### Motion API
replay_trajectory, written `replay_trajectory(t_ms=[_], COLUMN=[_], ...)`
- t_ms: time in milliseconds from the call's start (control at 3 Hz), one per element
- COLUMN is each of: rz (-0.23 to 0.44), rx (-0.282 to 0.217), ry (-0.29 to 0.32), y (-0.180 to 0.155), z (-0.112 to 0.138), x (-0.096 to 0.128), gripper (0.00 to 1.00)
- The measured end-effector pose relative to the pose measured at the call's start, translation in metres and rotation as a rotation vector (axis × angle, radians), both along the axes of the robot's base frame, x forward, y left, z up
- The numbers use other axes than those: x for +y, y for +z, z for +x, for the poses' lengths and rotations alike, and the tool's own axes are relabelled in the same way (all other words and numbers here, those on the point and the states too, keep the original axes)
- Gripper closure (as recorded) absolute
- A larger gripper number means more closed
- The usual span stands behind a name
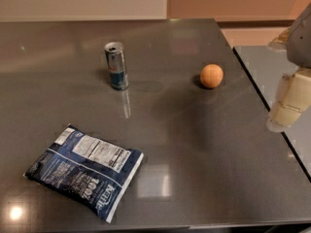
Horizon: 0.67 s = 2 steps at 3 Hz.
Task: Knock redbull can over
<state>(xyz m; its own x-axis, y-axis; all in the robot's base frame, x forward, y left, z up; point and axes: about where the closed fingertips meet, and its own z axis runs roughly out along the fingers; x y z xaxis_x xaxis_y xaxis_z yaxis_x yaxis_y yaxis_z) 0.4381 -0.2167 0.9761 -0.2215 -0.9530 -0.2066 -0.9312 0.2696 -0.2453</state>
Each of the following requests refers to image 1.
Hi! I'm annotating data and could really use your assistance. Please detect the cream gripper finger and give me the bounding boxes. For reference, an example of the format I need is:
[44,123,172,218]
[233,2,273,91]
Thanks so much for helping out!
[266,69,311,133]

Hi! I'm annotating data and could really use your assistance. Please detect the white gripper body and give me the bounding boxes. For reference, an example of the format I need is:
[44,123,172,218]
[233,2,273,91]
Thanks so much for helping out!
[287,3,311,68]

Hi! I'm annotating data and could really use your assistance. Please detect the silver blue redbull can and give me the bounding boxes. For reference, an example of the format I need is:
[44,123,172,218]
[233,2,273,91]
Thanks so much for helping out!
[104,42,128,90]

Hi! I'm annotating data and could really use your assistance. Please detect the orange fruit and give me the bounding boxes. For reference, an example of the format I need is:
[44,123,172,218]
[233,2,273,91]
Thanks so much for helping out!
[200,64,224,88]

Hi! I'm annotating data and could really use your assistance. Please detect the grey side table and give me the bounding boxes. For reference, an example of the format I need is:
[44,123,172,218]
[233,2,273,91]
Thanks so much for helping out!
[232,45,311,182]

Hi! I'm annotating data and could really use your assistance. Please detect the dark blue chip bag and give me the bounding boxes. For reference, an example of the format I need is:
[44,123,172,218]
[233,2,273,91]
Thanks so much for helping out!
[25,125,144,222]

